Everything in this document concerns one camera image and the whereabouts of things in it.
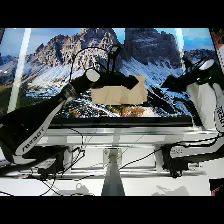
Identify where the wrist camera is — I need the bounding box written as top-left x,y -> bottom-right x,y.
105,44 -> 123,75
181,56 -> 195,75

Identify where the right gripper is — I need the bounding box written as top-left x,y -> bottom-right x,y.
161,73 -> 192,93

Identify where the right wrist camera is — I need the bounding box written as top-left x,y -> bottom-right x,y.
181,56 -> 195,75

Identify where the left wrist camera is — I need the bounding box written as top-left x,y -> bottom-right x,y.
105,44 -> 123,75

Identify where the beige garment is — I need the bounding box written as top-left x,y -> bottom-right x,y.
90,75 -> 149,106

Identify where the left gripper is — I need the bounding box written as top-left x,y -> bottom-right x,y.
98,70 -> 140,92

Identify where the black cable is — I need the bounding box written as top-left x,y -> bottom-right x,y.
68,46 -> 109,83
119,146 -> 165,170

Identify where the silver frame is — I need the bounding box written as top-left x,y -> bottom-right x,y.
0,123 -> 224,197

